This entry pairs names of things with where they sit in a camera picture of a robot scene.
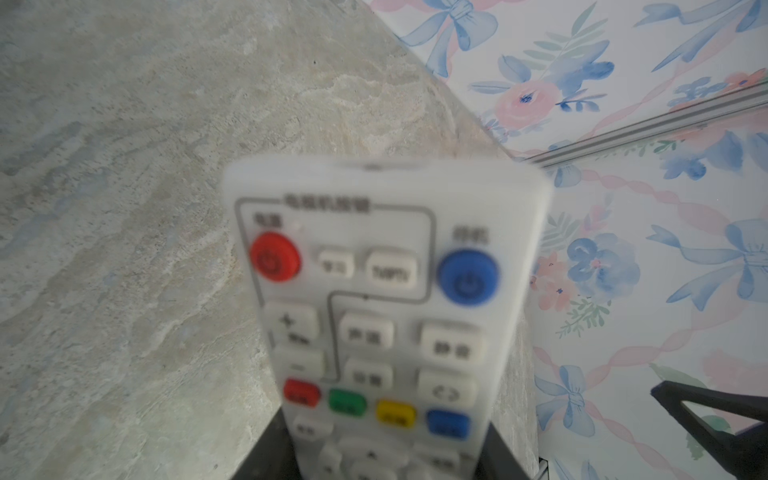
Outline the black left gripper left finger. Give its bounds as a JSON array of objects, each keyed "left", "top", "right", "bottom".
[{"left": 230, "top": 408, "right": 300, "bottom": 480}]

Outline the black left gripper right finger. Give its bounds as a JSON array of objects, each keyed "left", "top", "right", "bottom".
[{"left": 476, "top": 424, "right": 530, "bottom": 480}]

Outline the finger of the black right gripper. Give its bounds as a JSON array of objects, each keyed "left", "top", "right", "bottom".
[{"left": 650, "top": 379, "right": 768, "bottom": 480}]

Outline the white remote control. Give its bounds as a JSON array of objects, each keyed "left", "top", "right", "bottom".
[{"left": 222, "top": 156, "right": 553, "bottom": 479}]

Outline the aluminium corner post right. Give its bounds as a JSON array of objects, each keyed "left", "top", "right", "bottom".
[{"left": 519, "top": 83, "right": 767, "bottom": 168}]

